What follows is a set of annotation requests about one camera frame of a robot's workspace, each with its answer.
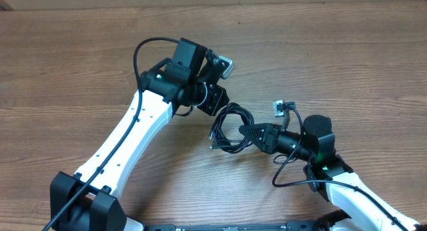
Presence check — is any black cable bundle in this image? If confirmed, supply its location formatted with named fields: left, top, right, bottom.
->
left=208, top=101, right=256, bottom=154

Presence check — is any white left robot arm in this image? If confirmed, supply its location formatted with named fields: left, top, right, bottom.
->
left=44, top=38, right=234, bottom=230

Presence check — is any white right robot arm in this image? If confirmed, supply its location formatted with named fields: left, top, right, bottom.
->
left=239, top=115, right=426, bottom=230

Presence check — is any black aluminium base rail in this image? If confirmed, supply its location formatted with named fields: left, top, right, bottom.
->
left=143, top=220, right=324, bottom=231

